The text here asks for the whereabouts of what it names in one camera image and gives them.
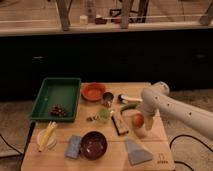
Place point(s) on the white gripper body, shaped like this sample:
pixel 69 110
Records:
pixel 148 113

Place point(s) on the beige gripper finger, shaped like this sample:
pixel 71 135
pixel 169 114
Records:
pixel 149 123

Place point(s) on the red yellow apple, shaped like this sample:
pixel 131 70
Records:
pixel 137 120

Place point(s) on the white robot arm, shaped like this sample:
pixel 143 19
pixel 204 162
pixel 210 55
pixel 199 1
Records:
pixel 155 98

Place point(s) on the purple bowl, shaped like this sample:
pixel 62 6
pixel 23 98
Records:
pixel 93 145

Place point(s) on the orange bowl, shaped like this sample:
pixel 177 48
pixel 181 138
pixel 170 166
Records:
pixel 93 92

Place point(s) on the green cucumber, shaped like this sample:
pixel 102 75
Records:
pixel 128 107

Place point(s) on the black rectangular block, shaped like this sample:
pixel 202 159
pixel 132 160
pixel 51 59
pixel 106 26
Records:
pixel 119 125

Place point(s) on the grey blue folded cloth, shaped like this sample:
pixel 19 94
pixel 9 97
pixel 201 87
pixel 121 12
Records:
pixel 136 153

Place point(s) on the small metal cup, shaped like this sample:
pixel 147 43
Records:
pixel 107 99

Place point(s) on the small green cup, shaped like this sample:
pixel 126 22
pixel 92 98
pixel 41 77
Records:
pixel 103 115

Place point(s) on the small dark toy piece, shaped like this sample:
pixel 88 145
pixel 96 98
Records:
pixel 92 118

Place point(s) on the blue sponge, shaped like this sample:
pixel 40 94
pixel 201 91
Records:
pixel 73 147

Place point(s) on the dark red grapes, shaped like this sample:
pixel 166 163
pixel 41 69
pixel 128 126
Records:
pixel 58 111

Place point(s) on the green plastic tray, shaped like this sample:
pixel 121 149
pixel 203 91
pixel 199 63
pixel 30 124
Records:
pixel 63 92

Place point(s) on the small white plate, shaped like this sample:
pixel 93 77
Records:
pixel 52 141

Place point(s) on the white handled knife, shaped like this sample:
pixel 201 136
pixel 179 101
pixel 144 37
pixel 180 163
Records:
pixel 126 99

